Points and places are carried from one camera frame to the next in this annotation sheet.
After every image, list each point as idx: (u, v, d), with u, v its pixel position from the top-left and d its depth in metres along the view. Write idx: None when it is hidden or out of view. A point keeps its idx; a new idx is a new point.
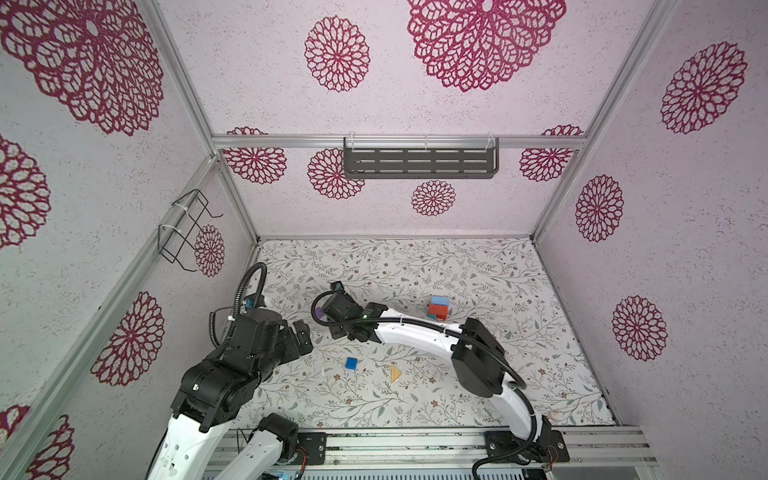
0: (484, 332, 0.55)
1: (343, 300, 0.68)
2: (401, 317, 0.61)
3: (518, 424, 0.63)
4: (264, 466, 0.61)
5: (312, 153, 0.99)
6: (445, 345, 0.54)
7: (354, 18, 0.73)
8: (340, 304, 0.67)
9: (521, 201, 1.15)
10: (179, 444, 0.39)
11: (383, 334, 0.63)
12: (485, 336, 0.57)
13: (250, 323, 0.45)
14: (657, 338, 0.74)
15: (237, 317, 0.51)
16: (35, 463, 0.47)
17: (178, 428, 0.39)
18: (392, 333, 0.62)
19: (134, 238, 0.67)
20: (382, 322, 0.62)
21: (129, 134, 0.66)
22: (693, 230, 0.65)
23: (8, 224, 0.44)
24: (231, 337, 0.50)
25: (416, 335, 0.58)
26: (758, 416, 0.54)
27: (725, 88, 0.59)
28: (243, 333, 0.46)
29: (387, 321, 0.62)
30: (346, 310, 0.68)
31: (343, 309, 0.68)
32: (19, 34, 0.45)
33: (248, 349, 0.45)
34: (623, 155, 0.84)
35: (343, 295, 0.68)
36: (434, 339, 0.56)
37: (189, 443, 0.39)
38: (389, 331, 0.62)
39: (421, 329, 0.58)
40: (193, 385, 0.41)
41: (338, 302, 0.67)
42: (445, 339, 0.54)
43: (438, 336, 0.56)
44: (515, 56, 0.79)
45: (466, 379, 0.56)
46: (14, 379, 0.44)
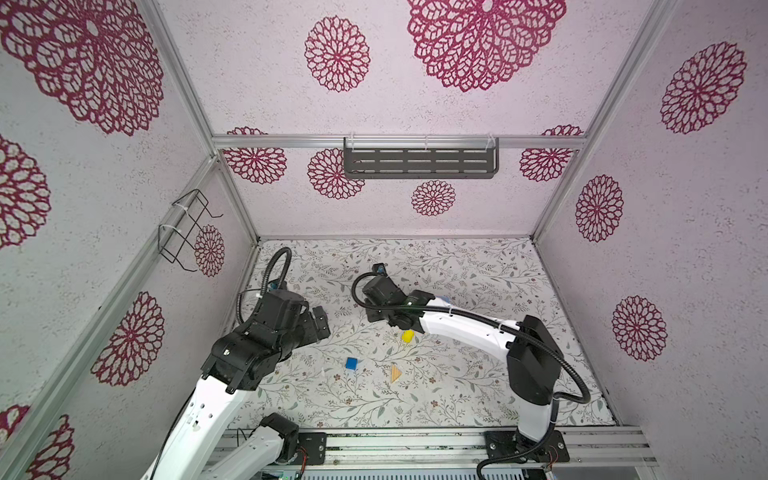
0: (545, 333, 0.49)
1: (389, 284, 0.65)
2: (451, 308, 0.57)
3: (532, 427, 0.62)
4: (262, 461, 0.60)
5: (312, 153, 0.99)
6: (499, 342, 0.50)
7: (354, 18, 0.73)
8: (385, 288, 0.64)
9: (521, 201, 1.15)
10: (205, 403, 0.41)
11: (428, 325, 0.60)
12: (546, 337, 0.49)
13: (278, 300, 0.49)
14: (657, 338, 0.74)
15: (265, 294, 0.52)
16: (35, 463, 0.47)
17: (205, 389, 0.42)
18: (439, 325, 0.58)
19: (134, 238, 0.67)
20: (430, 311, 0.58)
21: (129, 134, 0.66)
22: (693, 231, 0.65)
23: (8, 224, 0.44)
24: (259, 312, 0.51)
25: (466, 328, 0.54)
26: (758, 416, 0.54)
27: (724, 89, 0.59)
28: (270, 308, 0.49)
29: (434, 310, 0.58)
30: (391, 295, 0.65)
31: (387, 293, 0.64)
32: (20, 34, 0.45)
33: (275, 323, 0.49)
34: (623, 155, 0.84)
35: (389, 280, 0.65)
36: (487, 334, 0.51)
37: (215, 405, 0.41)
38: (435, 321, 0.58)
39: (473, 322, 0.54)
40: (221, 352, 0.44)
41: (382, 286, 0.64)
42: (500, 336, 0.50)
43: (492, 331, 0.51)
44: (515, 56, 0.79)
45: (519, 383, 0.51)
46: (14, 379, 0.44)
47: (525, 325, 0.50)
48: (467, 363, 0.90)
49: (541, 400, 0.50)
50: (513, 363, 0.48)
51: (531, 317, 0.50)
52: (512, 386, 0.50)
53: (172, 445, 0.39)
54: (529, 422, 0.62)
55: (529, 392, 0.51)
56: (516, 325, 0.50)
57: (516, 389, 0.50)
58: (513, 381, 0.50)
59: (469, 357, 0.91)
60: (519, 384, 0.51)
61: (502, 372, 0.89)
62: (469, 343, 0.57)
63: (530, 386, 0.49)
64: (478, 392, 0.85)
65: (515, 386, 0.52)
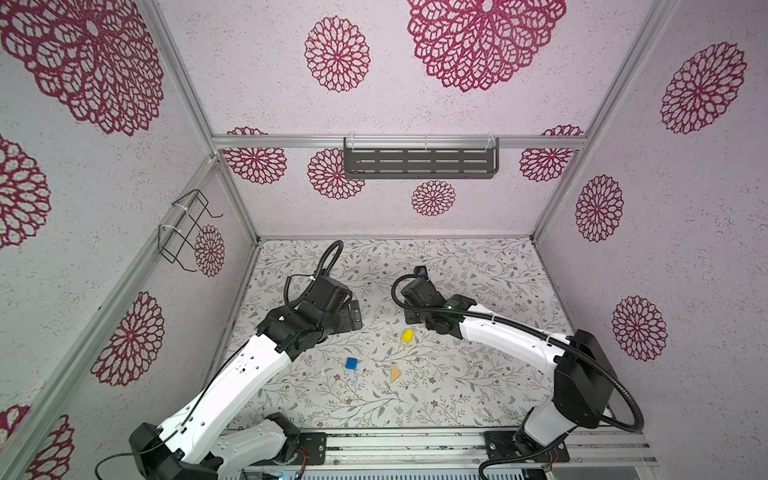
0: (598, 352, 0.46)
1: (428, 287, 0.64)
2: (493, 315, 0.56)
3: (543, 432, 0.61)
4: (262, 451, 0.59)
5: (312, 153, 0.99)
6: (546, 355, 0.47)
7: (354, 18, 0.73)
8: (424, 290, 0.63)
9: (521, 201, 1.15)
10: (254, 356, 0.46)
11: (468, 331, 0.58)
12: (599, 355, 0.46)
13: (330, 285, 0.54)
14: (657, 338, 0.74)
15: (319, 277, 0.55)
16: (35, 463, 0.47)
17: (257, 344, 0.47)
18: (480, 332, 0.56)
19: (134, 238, 0.67)
20: (471, 317, 0.57)
21: (128, 134, 0.65)
22: (693, 231, 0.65)
23: (8, 224, 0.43)
24: (311, 292, 0.55)
25: (510, 338, 0.51)
26: (758, 416, 0.54)
27: (725, 88, 0.59)
28: (321, 291, 0.54)
29: (477, 316, 0.56)
30: (429, 298, 0.64)
31: (426, 296, 0.64)
32: (20, 34, 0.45)
33: (323, 305, 0.55)
34: (623, 155, 0.84)
35: (428, 283, 0.64)
36: (533, 346, 0.49)
37: (264, 358, 0.46)
38: (477, 328, 0.56)
39: (517, 332, 0.51)
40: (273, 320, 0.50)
41: (421, 289, 0.63)
42: (548, 349, 0.47)
43: (538, 343, 0.49)
44: (515, 56, 0.79)
45: (565, 400, 0.47)
46: (14, 380, 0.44)
47: (576, 339, 0.47)
48: (467, 363, 0.90)
49: (588, 421, 0.46)
50: (561, 378, 0.45)
51: (583, 333, 0.47)
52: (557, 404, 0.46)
53: (216, 387, 0.43)
54: (541, 426, 0.61)
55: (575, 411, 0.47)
56: (567, 338, 0.48)
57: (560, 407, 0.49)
58: (558, 398, 0.48)
59: (469, 357, 0.91)
60: (565, 401, 0.47)
61: (502, 372, 0.89)
62: (511, 354, 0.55)
63: (577, 404, 0.46)
64: (478, 392, 0.85)
65: (560, 404, 0.49)
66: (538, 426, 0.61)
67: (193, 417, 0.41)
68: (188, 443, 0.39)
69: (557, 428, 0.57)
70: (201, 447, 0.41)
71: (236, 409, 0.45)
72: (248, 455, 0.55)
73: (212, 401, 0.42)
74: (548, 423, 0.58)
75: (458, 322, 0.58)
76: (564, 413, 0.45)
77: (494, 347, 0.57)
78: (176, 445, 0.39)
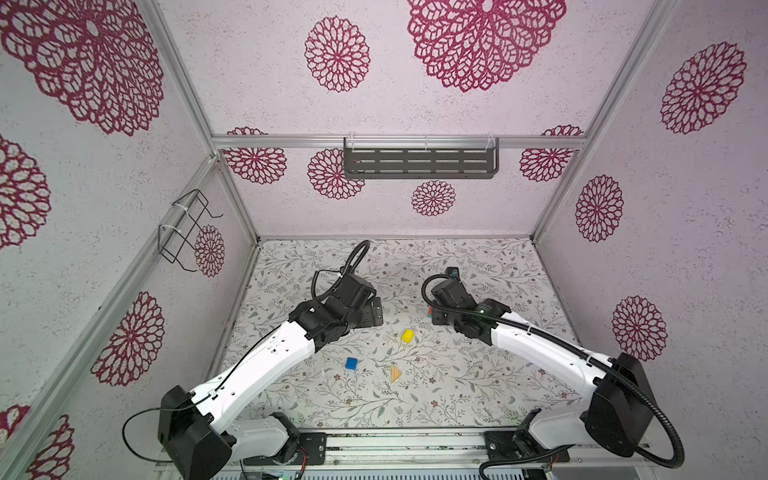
0: (640, 376, 0.43)
1: (459, 290, 0.62)
2: (529, 326, 0.53)
3: (549, 438, 0.61)
4: (267, 445, 0.60)
5: (312, 153, 0.99)
6: (585, 376, 0.45)
7: (354, 18, 0.73)
8: (455, 293, 0.62)
9: (521, 201, 1.15)
10: (285, 339, 0.49)
11: (499, 338, 0.56)
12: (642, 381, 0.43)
13: (355, 282, 0.57)
14: (657, 338, 0.74)
15: (346, 275, 0.58)
16: (35, 463, 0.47)
17: (289, 328, 0.51)
18: (512, 340, 0.54)
19: (134, 238, 0.67)
20: (504, 325, 0.55)
21: (129, 134, 0.66)
22: (693, 231, 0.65)
23: (8, 224, 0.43)
24: (338, 288, 0.58)
25: (547, 352, 0.49)
26: (758, 416, 0.54)
27: (724, 89, 0.59)
28: (347, 288, 0.57)
29: (512, 325, 0.54)
30: (460, 301, 0.62)
31: (457, 298, 0.62)
32: (19, 34, 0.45)
33: (349, 301, 0.58)
34: (623, 155, 0.84)
35: (460, 286, 0.63)
36: (571, 364, 0.46)
37: (296, 340, 0.49)
38: (511, 337, 0.54)
39: (554, 347, 0.49)
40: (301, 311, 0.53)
41: (452, 291, 0.62)
42: (587, 369, 0.45)
43: (577, 362, 0.46)
44: (515, 56, 0.79)
45: (600, 424, 0.45)
46: (14, 379, 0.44)
47: (619, 362, 0.44)
48: (467, 363, 0.90)
49: (621, 448, 0.44)
50: (600, 402, 0.42)
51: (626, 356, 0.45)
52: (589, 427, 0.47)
53: (247, 362, 0.46)
54: (548, 431, 0.60)
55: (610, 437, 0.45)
56: (610, 361, 0.45)
57: (593, 430, 0.47)
58: (592, 420, 0.46)
59: (469, 357, 0.91)
60: (599, 424, 0.45)
61: (502, 372, 0.89)
62: (543, 367, 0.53)
63: (612, 430, 0.43)
64: (478, 392, 0.85)
65: (593, 428, 0.46)
66: (544, 428, 0.61)
67: (225, 387, 0.43)
68: (218, 410, 0.41)
69: (563, 437, 0.57)
70: (227, 417, 0.42)
71: (262, 386, 0.47)
72: (251, 450, 0.56)
73: (244, 374, 0.45)
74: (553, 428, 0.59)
75: (490, 329, 0.56)
76: (596, 436, 0.47)
77: (524, 357, 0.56)
78: (208, 410, 0.41)
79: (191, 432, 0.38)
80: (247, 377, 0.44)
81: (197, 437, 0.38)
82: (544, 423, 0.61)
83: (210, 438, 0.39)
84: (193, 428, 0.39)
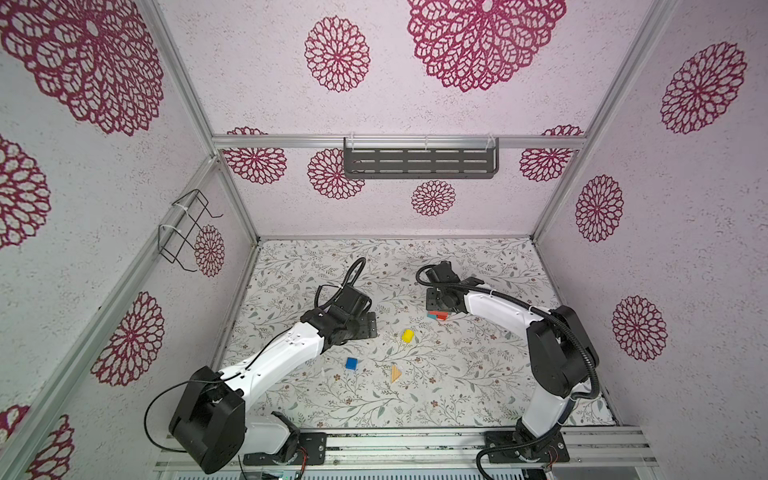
0: (577, 326, 0.50)
1: (445, 270, 0.74)
2: (490, 290, 0.64)
3: (540, 424, 0.62)
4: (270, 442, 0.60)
5: (312, 153, 0.99)
6: (526, 319, 0.53)
7: (354, 18, 0.73)
8: (443, 271, 0.74)
9: (521, 201, 1.15)
10: (300, 336, 0.55)
11: (468, 302, 0.66)
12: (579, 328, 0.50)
13: (354, 291, 0.65)
14: (657, 338, 0.74)
15: (345, 285, 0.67)
16: (35, 463, 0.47)
17: (303, 328, 0.57)
18: (479, 304, 0.64)
19: (134, 238, 0.67)
20: (474, 290, 0.65)
21: (128, 134, 0.65)
22: (694, 231, 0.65)
23: (8, 224, 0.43)
24: (337, 298, 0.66)
25: (499, 306, 0.59)
26: (758, 416, 0.54)
27: (725, 88, 0.59)
28: (347, 297, 0.66)
29: (477, 290, 0.65)
30: (446, 277, 0.74)
31: (443, 275, 0.74)
32: (20, 34, 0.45)
33: (349, 308, 0.65)
34: (623, 155, 0.84)
35: (447, 266, 0.75)
36: (518, 312, 0.55)
37: (311, 335, 0.56)
38: (476, 299, 0.64)
39: (506, 303, 0.58)
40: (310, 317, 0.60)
41: (439, 269, 0.75)
42: (529, 315, 0.53)
43: (521, 310, 0.55)
44: (515, 56, 0.79)
45: (540, 365, 0.51)
46: (14, 380, 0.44)
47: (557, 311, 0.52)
48: (467, 363, 0.90)
49: (557, 388, 0.50)
50: (534, 340, 0.50)
51: (566, 307, 0.52)
52: (532, 371, 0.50)
53: (269, 350, 0.51)
54: (537, 416, 0.62)
55: (547, 377, 0.51)
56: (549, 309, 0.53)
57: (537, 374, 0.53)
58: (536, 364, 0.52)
59: (469, 357, 0.91)
60: (541, 366, 0.51)
61: (502, 372, 0.89)
62: (503, 324, 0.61)
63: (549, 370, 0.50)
64: (478, 392, 0.85)
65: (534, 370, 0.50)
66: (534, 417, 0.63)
67: (254, 369, 0.47)
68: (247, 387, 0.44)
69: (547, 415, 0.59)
70: (254, 395, 0.46)
71: (281, 375, 0.52)
72: (255, 444, 0.55)
73: (268, 359, 0.49)
74: (541, 411, 0.60)
75: (464, 295, 0.67)
76: (537, 379, 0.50)
77: (490, 317, 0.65)
78: (238, 386, 0.44)
79: (222, 406, 0.41)
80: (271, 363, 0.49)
81: (227, 410, 0.41)
82: (533, 410, 0.63)
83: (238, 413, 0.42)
84: (223, 401, 0.41)
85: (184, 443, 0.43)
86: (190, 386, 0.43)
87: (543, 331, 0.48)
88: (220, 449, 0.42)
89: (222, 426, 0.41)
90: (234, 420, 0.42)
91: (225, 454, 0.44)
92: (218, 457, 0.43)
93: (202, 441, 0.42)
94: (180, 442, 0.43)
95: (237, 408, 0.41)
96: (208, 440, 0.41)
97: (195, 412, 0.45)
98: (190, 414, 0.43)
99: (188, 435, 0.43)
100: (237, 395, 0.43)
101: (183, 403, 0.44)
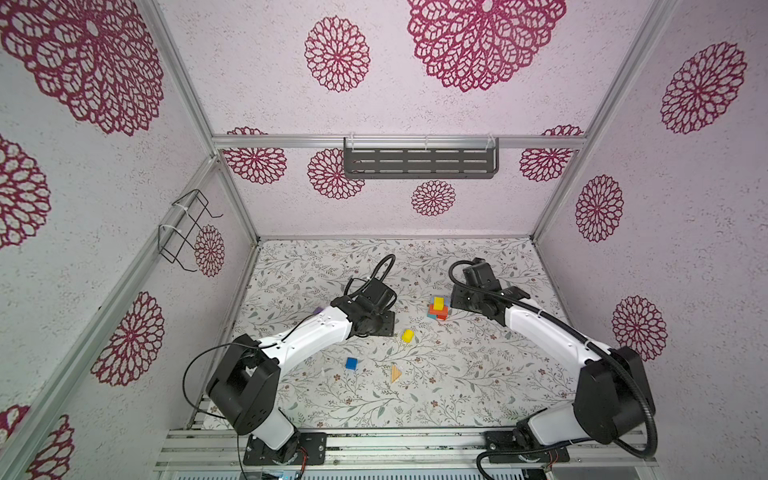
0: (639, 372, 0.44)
1: (487, 272, 0.67)
2: (540, 311, 0.56)
3: (545, 431, 0.62)
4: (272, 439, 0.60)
5: (312, 153, 0.99)
6: (579, 356, 0.47)
7: (354, 18, 0.73)
8: (484, 274, 0.67)
9: (521, 201, 1.15)
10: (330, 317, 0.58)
11: (512, 317, 0.59)
12: (642, 377, 0.44)
13: (381, 285, 0.68)
14: (657, 338, 0.74)
15: (374, 278, 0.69)
16: (35, 463, 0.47)
17: (333, 311, 0.60)
18: (523, 322, 0.57)
19: (134, 238, 0.67)
20: (519, 306, 0.59)
21: (129, 134, 0.66)
22: (694, 231, 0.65)
23: (8, 224, 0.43)
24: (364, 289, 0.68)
25: (548, 332, 0.52)
26: (758, 416, 0.54)
27: (725, 88, 0.59)
28: (374, 290, 0.68)
29: (524, 307, 0.58)
30: (487, 282, 0.67)
31: (485, 279, 0.67)
32: (20, 34, 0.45)
33: (376, 299, 0.68)
34: (623, 155, 0.84)
35: (489, 269, 0.67)
36: (569, 344, 0.49)
37: (340, 318, 0.59)
38: (521, 316, 0.57)
39: (556, 328, 0.52)
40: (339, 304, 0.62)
41: (481, 272, 0.67)
42: (583, 350, 0.47)
43: (574, 343, 0.49)
44: (515, 56, 0.79)
45: (586, 406, 0.46)
46: (14, 379, 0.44)
47: (619, 353, 0.45)
48: (467, 363, 0.90)
49: (602, 433, 0.45)
50: (586, 378, 0.44)
51: (629, 350, 0.45)
52: (575, 412, 0.51)
53: (303, 327, 0.54)
54: (545, 425, 0.61)
55: (592, 419, 0.46)
56: (609, 349, 0.46)
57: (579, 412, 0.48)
58: (580, 402, 0.47)
59: (469, 357, 0.91)
60: (585, 405, 0.46)
61: (502, 372, 0.89)
62: (548, 350, 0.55)
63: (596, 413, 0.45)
64: (478, 392, 0.85)
65: (578, 412, 0.48)
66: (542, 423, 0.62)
67: (290, 341, 0.50)
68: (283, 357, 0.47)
69: (554, 428, 0.59)
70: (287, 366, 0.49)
71: (310, 353, 0.54)
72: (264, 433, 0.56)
73: (302, 334, 0.52)
74: (550, 423, 0.60)
75: (506, 307, 0.60)
76: (580, 422, 0.48)
77: (534, 340, 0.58)
78: (275, 356, 0.47)
79: (260, 371, 0.44)
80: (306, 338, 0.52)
81: (265, 375, 0.43)
82: (543, 417, 0.62)
83: (273, 380, 0.44)
84: (261, 367, 0.44)
85: (219, 405, 0.46)
86: (230, 351, 0.46)
87: (598, 371, 0.43)
88: (251, 414, 0.44)
89: (258, 390, 0.43)
90: (268, 386, 0.44)
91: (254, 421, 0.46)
92: (248, 423, 0.45)
93: (236, 403, 0.45)
94: (215, 403, 0.46)
95: (273, 374, 0.44)
96: (242, 402, 0.44)
97: (231, 377, 0.48)
98: (227, 377, 0.46)
99: (223, 398, 0.46)
100: (274, 363, 0.45)
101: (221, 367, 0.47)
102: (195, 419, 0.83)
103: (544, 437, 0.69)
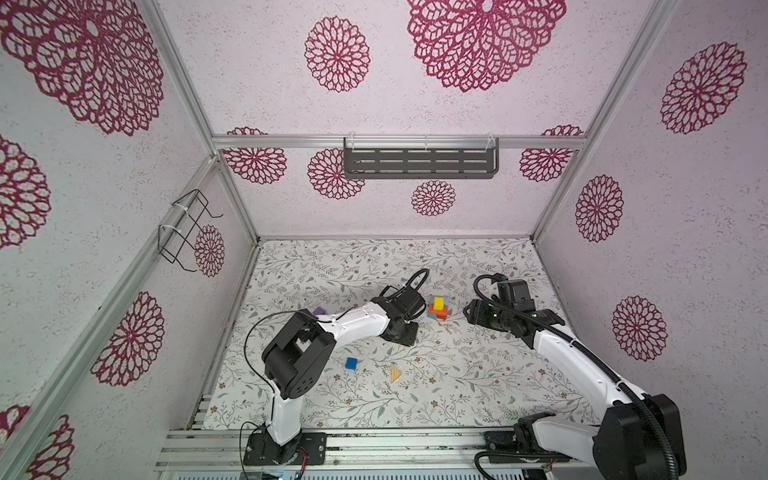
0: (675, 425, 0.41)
1: (523, 290, 0.65)
2: (573, 340, 0.54)
3: (547, 437, 0.62)
4: (282, 433, 0.62)
5: (312, 153, 0.99)
6: (608, 396, 0.44)
7: (354, 18, 0.73)
8: (519, 291, 0.65)
9: (521, 201, 1.15)
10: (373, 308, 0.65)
11: (541, 342, 0.57)
12: (674, 429, 0.41)
13: (415, 292, 0.75)
14: (657, 338, 0.74)
15: (409, 285, 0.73)
16: (35, 463, 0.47)
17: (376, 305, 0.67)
18: (552, 349, 0.55)
19: (134, 238, 0.67)
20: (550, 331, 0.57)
21: (128, 134, 0.65)
22: (694, 230, 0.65)
23: (8, 224, 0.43)
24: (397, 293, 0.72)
25: (578, 364, 0.50)
26: (758, 416, 0.54)
27: (725, 88, 0.59)
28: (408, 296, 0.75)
29: (556, 333, 0.56)
30: (520, 300, 0.65)
31: (517, 297, 0.65)
32: (20, 34, 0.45)
33: (409, 304, 0.74)
34: (623, 155, 0.84)
35: (525, 286, 0.65)
36: (599, 381, 0.46)
37: (381, 312, 0.65)
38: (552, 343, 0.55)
39: (587, 361, 0.50)
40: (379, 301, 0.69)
41: (516, 289, 0.65)
42: (613, 391, 0.44)
43: (605, 382, 0.46)
44: (515, 56, 0.79)
45: (608, 446, 0.43)
46: (14, 380, 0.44)
47: (652, 400, 0.42)
48: (468, 363, 0.90)
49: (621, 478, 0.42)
50: (610, 420, 0.42)
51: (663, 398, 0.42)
52: (596, 450, 0.46)
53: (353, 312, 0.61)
54: (549, 433, 0.61)
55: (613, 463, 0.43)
56: (642, 394, 0.44)
57: (600, 451, 0.45)
58: (602, 440, 0.44)
59: (469, 357, 0.91)
60: (607, 445, 0.43)
61: (502, 372, 0.89)
62: (573, 382, 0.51)
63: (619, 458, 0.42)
64: (478, 392, 0.85)
65: (599, 451, 0.45)
66: (548, 429, 0.61)
67: (342, 322, 0.56)
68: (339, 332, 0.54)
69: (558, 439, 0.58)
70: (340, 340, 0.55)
71: (354, 339, 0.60)
72: (282, 421, 0.59)
73: (353, 317, 0.59)
74: (557, 435, 0.59)
75: (535, 330, 0.58)
76: (602, 462, 0.45)
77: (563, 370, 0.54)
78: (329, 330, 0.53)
79: (317, 342, 0.49)
80: (356, 321, 0.59)
81: (321, 346, 0.49)
82: (553, 423, 0.62)
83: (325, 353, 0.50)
84: (319, 339, 0.50)
85: (274, 365, 0.51)
86: (290, 323, 0.53)
87: (625, 414, 0.41)
88: (300, 381, 0.49)
89: (314, 357, 0.49)
90: (321, 356, 0.49)
91: (300, 388, 0.50)
92: (297, 386, 0.49)
93: (290, 368, 0.50)
94: (271, 366, 0.52)
95: (328, 346, 0.49)
96: (295, 367, 0.50)
97: (289, 345, 0.54)
98: (286, 344, 0.52)
99: (279, 359, 0.51)
100: (329, 336, 0.51)
101: (280, 335, 0.53)
102: (195, 419, 0.83)
103: (543, 440, 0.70)
